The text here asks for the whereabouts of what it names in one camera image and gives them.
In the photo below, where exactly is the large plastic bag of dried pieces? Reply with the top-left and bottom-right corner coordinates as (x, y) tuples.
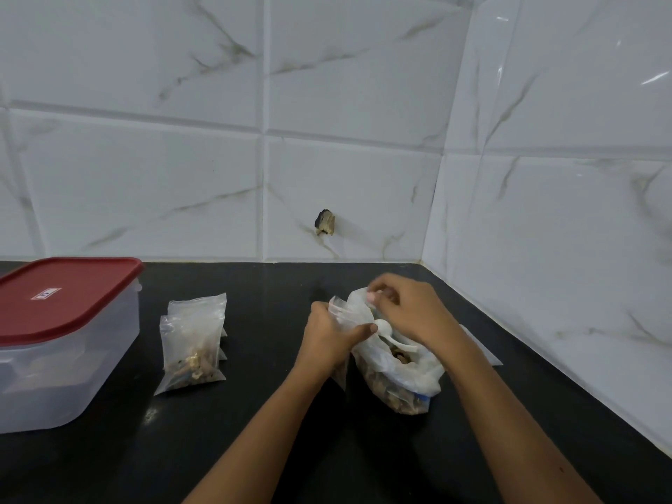
(346, 287), (447, 416)

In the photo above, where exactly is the clear plastic storage container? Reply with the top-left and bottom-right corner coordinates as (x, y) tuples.
(0, 278), (142, 435)

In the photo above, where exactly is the flat empty clear bag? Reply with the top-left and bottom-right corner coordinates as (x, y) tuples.
(459, 324), (504, 367)

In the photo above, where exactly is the white plastic spoon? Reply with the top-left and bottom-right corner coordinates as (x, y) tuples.
(371, 319), (419, 355)

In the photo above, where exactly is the red container lid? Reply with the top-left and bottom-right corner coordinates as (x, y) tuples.
(0, 257), (144, 348)

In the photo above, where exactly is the person's left hand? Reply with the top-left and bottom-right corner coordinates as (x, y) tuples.
(293, 301), (379, 385)

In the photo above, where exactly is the filled small zip bag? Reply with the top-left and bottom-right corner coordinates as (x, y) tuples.
(153, 310), (228, 397)
(167, 293), (229, 339)

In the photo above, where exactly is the person's right hand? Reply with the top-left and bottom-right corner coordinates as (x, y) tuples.
(366, 273), (464, 358)

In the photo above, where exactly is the person's left forearm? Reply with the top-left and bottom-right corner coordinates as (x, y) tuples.
(181, 359), (329, 504)

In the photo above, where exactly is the person's right forearm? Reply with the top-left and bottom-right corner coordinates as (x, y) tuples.
(440, 330), (604, 504)

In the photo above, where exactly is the small clear zip bag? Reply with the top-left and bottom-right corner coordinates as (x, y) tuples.
(328, 295), (378, 392)

